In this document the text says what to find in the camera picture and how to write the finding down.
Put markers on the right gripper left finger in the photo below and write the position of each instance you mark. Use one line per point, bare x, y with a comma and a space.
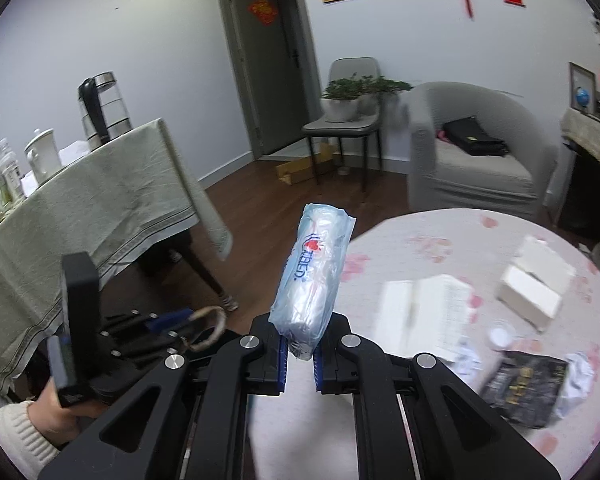
251, 365

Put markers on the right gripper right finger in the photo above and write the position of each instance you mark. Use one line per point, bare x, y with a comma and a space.
345, 363

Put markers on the clear plastic tissue wrapper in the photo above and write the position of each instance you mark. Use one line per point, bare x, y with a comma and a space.
307, 290

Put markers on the white cardboard box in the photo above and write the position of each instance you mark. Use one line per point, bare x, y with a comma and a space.
427, 315

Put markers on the black face snack bag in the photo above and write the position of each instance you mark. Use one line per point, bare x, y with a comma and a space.
524, 388

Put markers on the white tissue box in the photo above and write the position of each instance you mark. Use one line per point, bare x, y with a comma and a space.
535, 282

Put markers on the silver foil ball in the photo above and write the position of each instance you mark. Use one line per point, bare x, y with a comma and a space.
577, 382

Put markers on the white knit sleeve forearm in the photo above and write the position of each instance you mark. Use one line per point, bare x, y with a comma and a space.
24, 451

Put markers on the person's left hand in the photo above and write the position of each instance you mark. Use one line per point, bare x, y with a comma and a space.
59, 425

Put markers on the white plastic lid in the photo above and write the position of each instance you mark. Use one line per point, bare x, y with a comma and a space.
501, 336

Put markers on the green striped tablecloth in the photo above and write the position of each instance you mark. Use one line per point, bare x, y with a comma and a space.
112, 204

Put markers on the clear plastic bottle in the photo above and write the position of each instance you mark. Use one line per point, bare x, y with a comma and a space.
9, 167

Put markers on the cardboard box on floor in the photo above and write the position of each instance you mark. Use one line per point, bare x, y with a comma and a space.
302, 169

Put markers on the pink cartoon round tablecloth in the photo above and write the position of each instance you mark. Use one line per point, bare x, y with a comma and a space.
475, 246

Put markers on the grey armchair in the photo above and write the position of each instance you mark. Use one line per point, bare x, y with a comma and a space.
444, 176

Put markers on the steel electric kettle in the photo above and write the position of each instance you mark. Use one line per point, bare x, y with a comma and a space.
103, 111

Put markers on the black bag on armchair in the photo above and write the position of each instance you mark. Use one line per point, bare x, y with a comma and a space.
467, 134

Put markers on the potted green plant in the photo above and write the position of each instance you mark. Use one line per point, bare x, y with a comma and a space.
348, 98

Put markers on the grey dining chair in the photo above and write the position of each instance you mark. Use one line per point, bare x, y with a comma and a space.
363, 128

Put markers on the grey door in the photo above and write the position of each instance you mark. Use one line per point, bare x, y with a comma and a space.
275, 73

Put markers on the beige fringed sideboard cloth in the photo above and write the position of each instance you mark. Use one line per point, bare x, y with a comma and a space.
583, 130

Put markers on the red fu door decoration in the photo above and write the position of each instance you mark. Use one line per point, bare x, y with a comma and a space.
265, 11

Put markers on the small blue globe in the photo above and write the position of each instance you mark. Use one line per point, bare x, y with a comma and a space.
582, 97

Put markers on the framed picture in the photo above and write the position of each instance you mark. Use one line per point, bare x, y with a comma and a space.
581, 77

